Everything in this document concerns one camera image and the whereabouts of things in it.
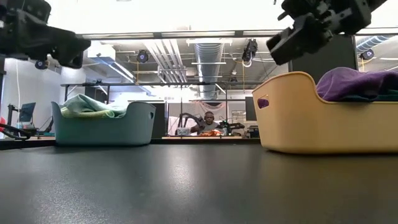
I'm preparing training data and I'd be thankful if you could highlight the light green towel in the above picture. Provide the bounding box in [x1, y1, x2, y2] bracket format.
[59, 93, 129, 119]

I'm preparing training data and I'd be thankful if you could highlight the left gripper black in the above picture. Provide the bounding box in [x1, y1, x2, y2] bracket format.
[0, 0, 92, 70]

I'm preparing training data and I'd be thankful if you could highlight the yellow plastic basket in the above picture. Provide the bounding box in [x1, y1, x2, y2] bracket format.
[251, 71, 398, 155]

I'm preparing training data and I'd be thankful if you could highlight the purple towel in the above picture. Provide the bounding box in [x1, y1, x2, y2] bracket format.
[257, 67, 398, 109]

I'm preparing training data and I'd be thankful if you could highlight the orange cloth pile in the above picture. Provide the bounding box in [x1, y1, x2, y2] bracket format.
[198, 129, 224, 137]

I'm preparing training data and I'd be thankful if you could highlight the pale yellow towel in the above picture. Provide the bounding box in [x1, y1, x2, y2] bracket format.
[60, 108, 116, 119]

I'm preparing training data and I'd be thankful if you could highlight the silver ceiling duct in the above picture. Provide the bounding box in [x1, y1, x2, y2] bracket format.
[194, 42, 224, 100]

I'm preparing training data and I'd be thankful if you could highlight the tall black panel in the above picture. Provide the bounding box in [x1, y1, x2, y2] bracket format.
[288, 34, 358, 85]

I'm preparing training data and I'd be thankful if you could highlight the small dark green towel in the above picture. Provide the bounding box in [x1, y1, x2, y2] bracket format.
[337, 89, 398, 103]

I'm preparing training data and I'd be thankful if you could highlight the tilted computer monitor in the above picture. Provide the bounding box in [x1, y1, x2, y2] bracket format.
[18, 101, 37, 124]

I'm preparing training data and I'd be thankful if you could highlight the blue-grey plastic basket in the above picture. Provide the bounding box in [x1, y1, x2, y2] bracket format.
[51, 101, 157, 147]

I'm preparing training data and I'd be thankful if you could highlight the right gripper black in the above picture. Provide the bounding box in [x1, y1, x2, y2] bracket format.
[266, 0, 388, 67]

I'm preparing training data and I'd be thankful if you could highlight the person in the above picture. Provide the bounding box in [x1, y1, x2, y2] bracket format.
[190, 111, 222, 135]

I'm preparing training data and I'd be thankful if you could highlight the dark upright monitor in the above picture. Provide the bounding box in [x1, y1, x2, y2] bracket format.
[244, 96, 257, 122]

